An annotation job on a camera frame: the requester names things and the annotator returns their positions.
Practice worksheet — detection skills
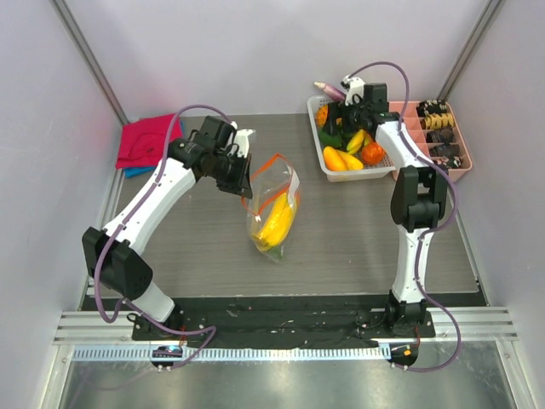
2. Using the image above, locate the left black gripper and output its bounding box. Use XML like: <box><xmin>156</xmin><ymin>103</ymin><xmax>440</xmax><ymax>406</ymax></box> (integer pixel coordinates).
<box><xmin>210</xmin><ymin>151</ymin><xmax>253</xmax><ymax>199</ymax></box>

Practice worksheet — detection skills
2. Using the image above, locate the clear orange zip top bag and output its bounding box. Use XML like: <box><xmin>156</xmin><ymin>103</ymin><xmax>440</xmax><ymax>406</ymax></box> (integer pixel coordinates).
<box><xmin>242</xmin><ymin>153</ymin><xmax>301</xmax><ymax>262</ymax></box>

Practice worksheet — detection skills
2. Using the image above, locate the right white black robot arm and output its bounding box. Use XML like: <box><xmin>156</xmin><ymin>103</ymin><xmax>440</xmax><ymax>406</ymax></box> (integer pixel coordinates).
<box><xmin>326</xmin><ymin>78</ymin><xmax>448</xmax><ymax>337</ymax></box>

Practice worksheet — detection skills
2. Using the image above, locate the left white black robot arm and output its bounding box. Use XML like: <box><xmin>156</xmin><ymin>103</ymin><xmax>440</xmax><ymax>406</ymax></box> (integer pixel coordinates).
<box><xmin>82</xmin><ymin>116</ymin><xmax>256</xmax><ymax>340</ymax></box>

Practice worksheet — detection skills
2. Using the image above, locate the orange toy pineapple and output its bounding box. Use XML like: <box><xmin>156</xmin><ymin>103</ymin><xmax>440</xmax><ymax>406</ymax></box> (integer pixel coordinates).
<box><xmin>315</xmin><ymin>105</ymin><xmax>328</xmax><ymax>127</ymax></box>

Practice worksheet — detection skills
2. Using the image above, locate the purple toy eggplant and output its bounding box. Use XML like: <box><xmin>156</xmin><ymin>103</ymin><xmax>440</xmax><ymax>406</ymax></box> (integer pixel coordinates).
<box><xmin>313</xmin><ymin>82</ymin><xmax>346</xmax><ymax>102</ymax></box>

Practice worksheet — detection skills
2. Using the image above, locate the small yellow toy banana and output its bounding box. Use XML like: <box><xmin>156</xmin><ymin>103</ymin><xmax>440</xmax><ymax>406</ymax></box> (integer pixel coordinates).
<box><xmin>346</xmin><ymin>130</ymin><xmax>372</xmax><ymax>155</ymax></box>

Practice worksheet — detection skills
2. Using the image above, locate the yellow toy pepper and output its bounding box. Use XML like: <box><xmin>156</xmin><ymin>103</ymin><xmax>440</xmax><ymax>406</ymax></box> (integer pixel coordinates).
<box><xmin>323</xmin><ymin>147</ymin><xmax>364</xmax><ymax>172</ymax></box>

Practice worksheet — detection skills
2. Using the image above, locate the orange toy pumpkin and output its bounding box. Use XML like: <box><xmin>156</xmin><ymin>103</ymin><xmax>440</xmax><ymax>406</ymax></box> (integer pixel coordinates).
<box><xmin>360</xmin><ymin>141</ymin><xmax>386</xmax><ymax>165</ymax></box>

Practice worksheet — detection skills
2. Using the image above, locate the white plastic fruit basket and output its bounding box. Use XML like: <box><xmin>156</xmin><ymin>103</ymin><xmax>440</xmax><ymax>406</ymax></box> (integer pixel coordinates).
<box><xmin>307</xmin><ymin>95</ymin><xmax>395</xmax><ymax>182</ymax></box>

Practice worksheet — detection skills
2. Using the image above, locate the magenta folded cloth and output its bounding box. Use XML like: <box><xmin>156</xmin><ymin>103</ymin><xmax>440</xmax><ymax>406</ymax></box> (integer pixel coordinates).
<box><xmin>115</xmin><ymin>112</ymin><xmax>185</xmax><ymax>170</ymax></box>

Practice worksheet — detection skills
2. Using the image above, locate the blue folded cloth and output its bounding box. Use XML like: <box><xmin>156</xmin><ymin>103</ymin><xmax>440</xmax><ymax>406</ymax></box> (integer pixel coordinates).
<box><xmin>123</xmin><ymin>121</ymin><xmax>188</xmax><ymax>179</ymax></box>

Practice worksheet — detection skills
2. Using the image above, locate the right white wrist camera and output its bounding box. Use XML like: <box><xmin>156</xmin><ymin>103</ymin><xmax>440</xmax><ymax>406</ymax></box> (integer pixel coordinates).
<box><xmin>341</xmin><ymin>76</ymin><xmax>365</xmax><ymax>107</ymax></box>

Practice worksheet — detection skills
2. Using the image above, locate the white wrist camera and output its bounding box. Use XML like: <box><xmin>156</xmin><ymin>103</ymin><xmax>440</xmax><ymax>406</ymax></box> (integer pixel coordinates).
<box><xmin>230</xmin><ymin>129</ymin><xmax>256</xmax><ymax>158</ymax></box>
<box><xmin>341</xmin><ymin>76</ymin><xmax>365</xmax><ymax>107</ymax></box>

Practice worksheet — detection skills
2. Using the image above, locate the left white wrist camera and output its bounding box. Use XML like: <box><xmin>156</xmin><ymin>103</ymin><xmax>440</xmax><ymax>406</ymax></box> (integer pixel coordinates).
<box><xmin>230</xmin><ymin>129</ymin><xmax>256</xmax><ymax>158</ymax></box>

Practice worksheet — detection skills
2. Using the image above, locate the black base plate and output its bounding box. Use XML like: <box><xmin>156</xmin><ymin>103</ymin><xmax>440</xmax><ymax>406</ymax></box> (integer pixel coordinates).
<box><xmin>80</xmin><ymin>293</ymin><xmax>437</xmax><ymax>347</ymax></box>

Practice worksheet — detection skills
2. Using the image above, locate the white slotted cable duct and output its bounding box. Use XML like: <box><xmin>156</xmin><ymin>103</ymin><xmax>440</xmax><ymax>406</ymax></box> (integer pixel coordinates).
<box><xmin>72</xmin><ymin>343</ymin><xmax>391</xmax><ymax>363</ymax></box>

